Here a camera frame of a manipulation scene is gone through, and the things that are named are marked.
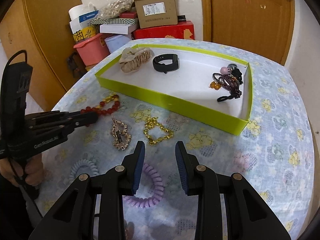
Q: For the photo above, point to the bag of beige beads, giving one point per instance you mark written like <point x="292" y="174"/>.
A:
<point x="114" y="9"/>

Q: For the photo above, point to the green striped box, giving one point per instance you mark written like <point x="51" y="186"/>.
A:
<point x="127" y="21"/>

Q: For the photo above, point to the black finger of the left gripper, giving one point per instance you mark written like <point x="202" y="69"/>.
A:
<point x="57" y="118"/>

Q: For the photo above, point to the white flat box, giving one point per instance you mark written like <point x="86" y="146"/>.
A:
<point x="122" y="29"/>

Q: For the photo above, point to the lime green tray box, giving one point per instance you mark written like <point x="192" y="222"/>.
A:
<point x="185" y="91"/>

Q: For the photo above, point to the beige large hair claw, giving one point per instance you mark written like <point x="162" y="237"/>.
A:
<point x="132" y="58"/>

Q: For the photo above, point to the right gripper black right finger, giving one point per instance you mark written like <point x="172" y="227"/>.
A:
<point x="248" y="215"/>

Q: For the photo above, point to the black smart wristband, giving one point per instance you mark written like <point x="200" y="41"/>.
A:
<point x="165" y="63"/>

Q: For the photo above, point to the pink plastic bin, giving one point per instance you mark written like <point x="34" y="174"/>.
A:
<point x="93" y="50"/>

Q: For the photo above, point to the lavender cylindrical container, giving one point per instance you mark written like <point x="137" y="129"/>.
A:
<point x="117" y="41"/>

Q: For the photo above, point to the small red box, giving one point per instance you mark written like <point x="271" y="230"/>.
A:
<point x="128" y="15"/>

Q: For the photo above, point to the person's left hand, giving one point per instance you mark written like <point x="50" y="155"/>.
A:
<point x="34" y="170"/>

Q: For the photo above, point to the wooden wardrobe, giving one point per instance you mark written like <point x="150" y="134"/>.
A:
<point x="41" y="27"/>

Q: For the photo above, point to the floral blue tablecloth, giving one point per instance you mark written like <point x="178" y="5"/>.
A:
<point x="274" y="152"/>

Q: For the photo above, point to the white blue carton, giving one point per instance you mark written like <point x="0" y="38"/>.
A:
<point x="80" y="16"/>

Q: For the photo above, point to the red gift box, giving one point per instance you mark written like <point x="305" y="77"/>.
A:
<point x="182" y="30"/>

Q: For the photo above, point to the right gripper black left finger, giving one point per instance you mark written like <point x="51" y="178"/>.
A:
<point x="72" y="216"/>

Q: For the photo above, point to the brown cardboard box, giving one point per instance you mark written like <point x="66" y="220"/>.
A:
<point x="156" y="13"/>

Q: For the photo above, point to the yellow tin box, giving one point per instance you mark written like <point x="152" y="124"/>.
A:
<point x="86" y="33"/>

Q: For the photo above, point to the wooden door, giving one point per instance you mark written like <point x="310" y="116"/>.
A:
<point x="263" y="27"/>

